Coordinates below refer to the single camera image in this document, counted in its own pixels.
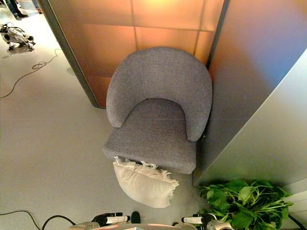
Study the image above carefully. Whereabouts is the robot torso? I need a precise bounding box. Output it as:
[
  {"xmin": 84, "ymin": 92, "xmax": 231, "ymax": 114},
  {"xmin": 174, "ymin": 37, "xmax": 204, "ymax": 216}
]
[{"xmin": 112, "ymin": 223, "xmax": 200, "ymax": 230}]

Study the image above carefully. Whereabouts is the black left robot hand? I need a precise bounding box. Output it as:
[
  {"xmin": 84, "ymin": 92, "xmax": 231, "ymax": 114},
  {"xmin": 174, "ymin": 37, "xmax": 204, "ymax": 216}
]
[{"xmin": 92, "ymin": 212, "xmax": 131, "ymax": 226}]

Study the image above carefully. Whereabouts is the person in blue jeans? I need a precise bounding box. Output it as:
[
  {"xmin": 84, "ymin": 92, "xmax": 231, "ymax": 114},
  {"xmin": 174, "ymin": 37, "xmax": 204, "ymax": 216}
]
[{"xmin": 32, "ymin": 0, "xmax": 43, "ymax": 14}]

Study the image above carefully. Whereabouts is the grey fabric tub sofa chair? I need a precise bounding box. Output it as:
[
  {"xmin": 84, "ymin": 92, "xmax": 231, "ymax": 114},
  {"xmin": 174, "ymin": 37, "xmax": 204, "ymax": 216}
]
[{"xmin": 102, "ymin": 46, "xmax": 213, "ymax": 175}]

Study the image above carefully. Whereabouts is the green leafy potted plant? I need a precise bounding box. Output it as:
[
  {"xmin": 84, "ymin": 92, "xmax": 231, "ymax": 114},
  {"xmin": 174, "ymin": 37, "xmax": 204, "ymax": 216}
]
[{"xmin": 198, "ymin": 179, "xmax": 295, "ymax": 230}]

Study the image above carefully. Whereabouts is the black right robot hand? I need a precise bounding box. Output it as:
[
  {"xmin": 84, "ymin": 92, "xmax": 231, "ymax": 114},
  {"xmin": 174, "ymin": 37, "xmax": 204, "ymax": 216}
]
[{"xmin": 181, "ymin": 213, "xmax": 218, "ymax": 226}]

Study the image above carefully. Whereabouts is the person in dark trousers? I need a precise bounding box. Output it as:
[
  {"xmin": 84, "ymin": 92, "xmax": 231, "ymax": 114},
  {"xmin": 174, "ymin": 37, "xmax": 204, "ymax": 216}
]
[{"xmin": 4, "ymin": 0, "xmax": 29, "ymax": 20}]

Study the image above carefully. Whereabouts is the thin black floor cable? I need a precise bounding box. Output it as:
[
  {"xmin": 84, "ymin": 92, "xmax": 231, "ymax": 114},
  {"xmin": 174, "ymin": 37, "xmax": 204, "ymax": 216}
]
[{"xmin": 0, "ymin": 48, "xmax": 62, "ymax": 230}]

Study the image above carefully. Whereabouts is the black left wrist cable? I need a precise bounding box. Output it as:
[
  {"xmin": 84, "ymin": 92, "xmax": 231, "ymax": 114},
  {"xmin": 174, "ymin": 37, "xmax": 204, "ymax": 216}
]
[{"xmin": 42, "ymin": 215, "xmax": 76, "ymax": 230}]

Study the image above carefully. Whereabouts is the black left robot foot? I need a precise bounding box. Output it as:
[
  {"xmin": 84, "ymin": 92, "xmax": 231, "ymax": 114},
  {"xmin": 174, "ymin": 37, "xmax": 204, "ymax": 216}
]
[{"xmin": 130, "ymin": 211, "xmax": 142, "ymax": 224}]

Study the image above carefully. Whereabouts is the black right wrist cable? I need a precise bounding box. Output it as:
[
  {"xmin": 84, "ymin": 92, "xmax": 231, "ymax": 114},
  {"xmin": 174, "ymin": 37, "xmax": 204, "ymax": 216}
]
[{"xmin": 287, "ymin": 214, "xmax": 305, "ymax": 230}]

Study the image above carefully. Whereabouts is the white black robot dog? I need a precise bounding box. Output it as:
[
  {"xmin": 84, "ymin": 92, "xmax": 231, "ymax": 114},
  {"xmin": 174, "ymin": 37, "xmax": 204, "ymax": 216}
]
[{"xmin": 0, "ymin": 22, "xmax": 36, "ymax": 52}]

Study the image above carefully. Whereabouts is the white fringed pillow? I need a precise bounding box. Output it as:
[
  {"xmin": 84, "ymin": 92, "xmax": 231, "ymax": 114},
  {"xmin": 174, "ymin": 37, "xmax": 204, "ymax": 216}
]
[{"xmin": 112, "ymin": 155, "xmax": 180, "ymax": 209}]

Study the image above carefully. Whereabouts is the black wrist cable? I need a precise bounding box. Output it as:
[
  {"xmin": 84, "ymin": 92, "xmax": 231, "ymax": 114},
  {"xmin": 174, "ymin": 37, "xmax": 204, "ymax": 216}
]
[
  {"xmin": 287, "ymin": 214, "xmax": 305, "ymax": 230},
  {"xmin": 42, "ymin": 215, "xmax": 76, "ymax": 230}
]

